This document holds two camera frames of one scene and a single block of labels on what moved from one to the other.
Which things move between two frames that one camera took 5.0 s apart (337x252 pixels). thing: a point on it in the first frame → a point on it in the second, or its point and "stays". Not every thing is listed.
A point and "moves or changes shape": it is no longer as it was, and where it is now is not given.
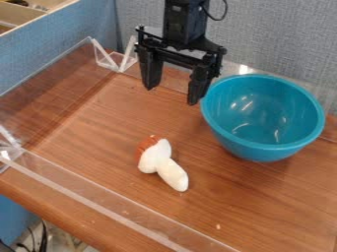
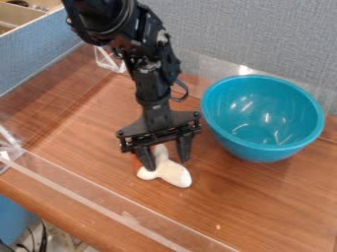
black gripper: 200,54 → 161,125
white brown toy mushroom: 153,160 moves or changes shape
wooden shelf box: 21,12 stays
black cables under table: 42,243 stays
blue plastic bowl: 263,116 stays
